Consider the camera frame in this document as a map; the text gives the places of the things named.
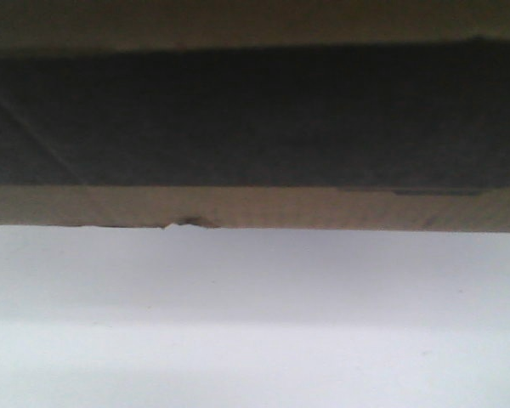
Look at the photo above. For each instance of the brown cardboard box black print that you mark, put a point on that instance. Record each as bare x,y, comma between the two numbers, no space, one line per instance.
342,115

